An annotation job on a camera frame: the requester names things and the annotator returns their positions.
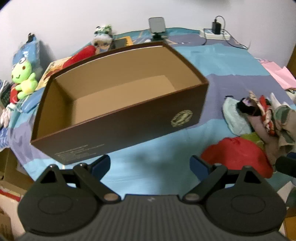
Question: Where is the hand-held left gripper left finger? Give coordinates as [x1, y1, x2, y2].
[40, 155, 119, 202]

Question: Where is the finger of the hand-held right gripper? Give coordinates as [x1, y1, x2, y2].
[275, 152, 296, 179]

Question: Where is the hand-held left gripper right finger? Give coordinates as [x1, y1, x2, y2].
[182, 156, 260, 202]

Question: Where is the red white patterned cloth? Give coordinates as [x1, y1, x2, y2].
[258, 95, 278, 136]

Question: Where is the brown cardboard box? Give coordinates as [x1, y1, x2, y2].
[30, 41, 209, 165]

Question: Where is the mint green cloth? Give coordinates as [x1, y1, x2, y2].
[222, 97, 252, 136]

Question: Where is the white plush toy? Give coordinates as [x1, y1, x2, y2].
[269, 93, 284, 107]

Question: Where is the black soft toy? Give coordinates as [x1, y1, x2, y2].
[236, 97, 258, 116]

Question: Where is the camouflage cloth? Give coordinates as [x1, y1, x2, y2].
[274, 103, 296, 151]

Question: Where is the plain cardboard carton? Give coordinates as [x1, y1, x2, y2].
[0, 148, 34, 241]

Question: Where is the colourful picture book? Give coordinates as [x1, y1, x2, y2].
[38, 59, 70, 90]

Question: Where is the blue purple bed sheet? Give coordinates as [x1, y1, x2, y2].
[0, 27, 296, 209]

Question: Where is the red plush toy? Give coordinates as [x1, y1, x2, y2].
[62, 45, 96, 69]

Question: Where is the red white doll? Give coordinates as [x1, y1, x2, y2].
[1, 88, 23, 127]

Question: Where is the blue white knitted cloth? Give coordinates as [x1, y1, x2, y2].
[0, 80, 13, 127]

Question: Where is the green frog plush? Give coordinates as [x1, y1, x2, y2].
[11, 58, 38, 100]

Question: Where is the yellow book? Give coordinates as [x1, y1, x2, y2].
[112, 36, 134, 50]

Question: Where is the white power strip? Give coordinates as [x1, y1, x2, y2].
[200, 28, 232, 40]

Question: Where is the panda plush toy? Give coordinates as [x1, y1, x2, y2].
[94, 24, 114, 47]

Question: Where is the blue packaged plush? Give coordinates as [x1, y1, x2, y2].
[13, 34, 45, 77]

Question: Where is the black charger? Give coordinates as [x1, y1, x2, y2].
[211, 20, 222, 35]

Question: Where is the black cable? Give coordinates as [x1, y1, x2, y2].
[203, 16, 251, 50]

